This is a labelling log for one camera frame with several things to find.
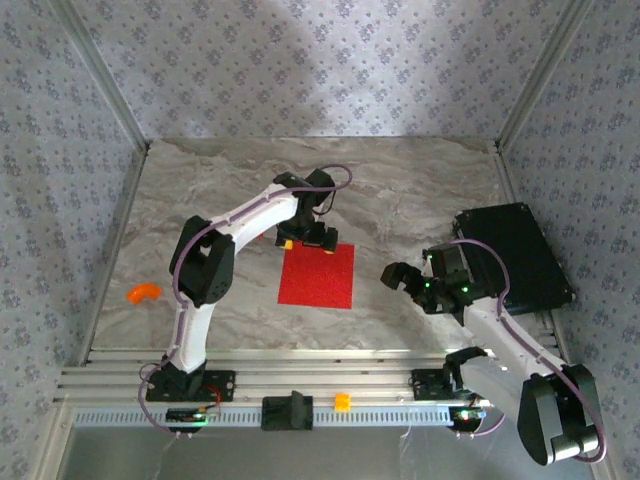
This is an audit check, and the red paper sheet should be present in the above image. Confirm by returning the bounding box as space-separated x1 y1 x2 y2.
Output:
277 243 356 312

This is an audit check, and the black flat case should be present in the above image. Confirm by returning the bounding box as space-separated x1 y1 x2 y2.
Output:
452 202 575 316

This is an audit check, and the right controller board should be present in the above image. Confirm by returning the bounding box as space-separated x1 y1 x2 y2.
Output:
448 406 487 432

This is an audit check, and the controller board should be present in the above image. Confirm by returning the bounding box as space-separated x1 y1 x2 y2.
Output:
166 407 221 427
448 406 487 432

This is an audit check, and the orange curved plastic piece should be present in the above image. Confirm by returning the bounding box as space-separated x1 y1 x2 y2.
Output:
126 282 164 305

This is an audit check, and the left controller board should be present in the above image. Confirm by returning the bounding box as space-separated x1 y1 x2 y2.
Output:
166 407 221 427

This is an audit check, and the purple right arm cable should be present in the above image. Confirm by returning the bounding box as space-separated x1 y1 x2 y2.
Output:
449 238 609 464

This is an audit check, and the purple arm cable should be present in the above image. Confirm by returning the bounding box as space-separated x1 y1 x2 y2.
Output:
138 163 355 441
449 238 609 464

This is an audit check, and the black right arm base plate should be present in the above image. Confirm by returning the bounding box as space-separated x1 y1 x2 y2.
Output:
411 368 481 401

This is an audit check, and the aluminium rail frame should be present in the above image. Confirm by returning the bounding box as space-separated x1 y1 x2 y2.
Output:
52 347 591 407

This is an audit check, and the grey slotted cable duct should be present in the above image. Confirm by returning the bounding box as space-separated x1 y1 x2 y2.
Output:
73 405 454 429

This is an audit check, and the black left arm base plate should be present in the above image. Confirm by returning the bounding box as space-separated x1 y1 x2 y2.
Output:
145 368 236 403

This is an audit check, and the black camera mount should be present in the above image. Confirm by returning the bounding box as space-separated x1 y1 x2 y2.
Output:
261 389 315 432

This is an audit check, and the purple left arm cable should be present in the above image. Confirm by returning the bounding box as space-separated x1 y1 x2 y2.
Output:
138 163 355 441

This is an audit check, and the aluminium corner post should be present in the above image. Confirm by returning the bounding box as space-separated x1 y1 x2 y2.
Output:
494 0 596 151
49 0 152 151

